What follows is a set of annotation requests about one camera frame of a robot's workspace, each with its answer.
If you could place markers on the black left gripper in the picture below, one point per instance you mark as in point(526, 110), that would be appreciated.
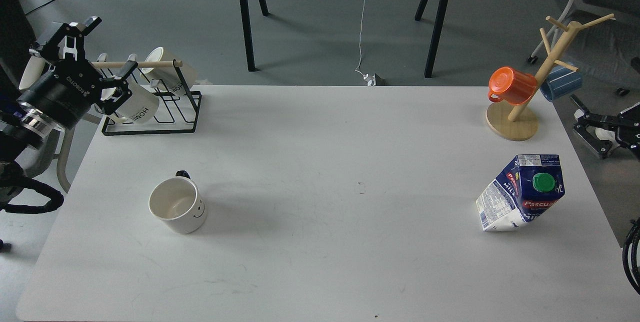
point(67, 92)

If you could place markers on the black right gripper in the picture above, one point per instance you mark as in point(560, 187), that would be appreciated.
point(605, 133)

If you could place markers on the blue milk carton green cap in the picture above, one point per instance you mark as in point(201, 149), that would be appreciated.
point(527, 187)

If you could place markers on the white smiley mug black handle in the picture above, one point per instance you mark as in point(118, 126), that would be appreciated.
point(178, 203)

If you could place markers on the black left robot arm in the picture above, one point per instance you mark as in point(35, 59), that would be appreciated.
point(25, 132)

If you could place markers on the blue plastic cup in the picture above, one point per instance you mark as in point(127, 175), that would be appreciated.
point(560, 82)

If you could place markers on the orange plastic cup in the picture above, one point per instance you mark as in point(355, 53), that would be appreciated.
point(512, 86)

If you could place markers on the white HOME mug front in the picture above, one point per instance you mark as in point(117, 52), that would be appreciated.
point(139, 108)

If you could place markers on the white home mug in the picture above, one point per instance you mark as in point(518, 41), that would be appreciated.
point(168, 78)
point(139, 108)

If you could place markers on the grey office chair right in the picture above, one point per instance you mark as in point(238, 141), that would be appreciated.
point(608, 52)

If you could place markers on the wooden mug tree stand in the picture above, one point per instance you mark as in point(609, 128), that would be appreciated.
point(519, 123)

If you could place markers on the white HOME mug rear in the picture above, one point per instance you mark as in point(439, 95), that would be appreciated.
point(168, 78)

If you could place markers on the black table legs right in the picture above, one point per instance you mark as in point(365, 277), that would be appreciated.
point(435, 38)

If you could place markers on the power adapter on floor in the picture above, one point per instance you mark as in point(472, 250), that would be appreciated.
point(373, 79)

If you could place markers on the black wire mug rack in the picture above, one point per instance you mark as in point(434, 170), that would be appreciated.
point(175, 114)

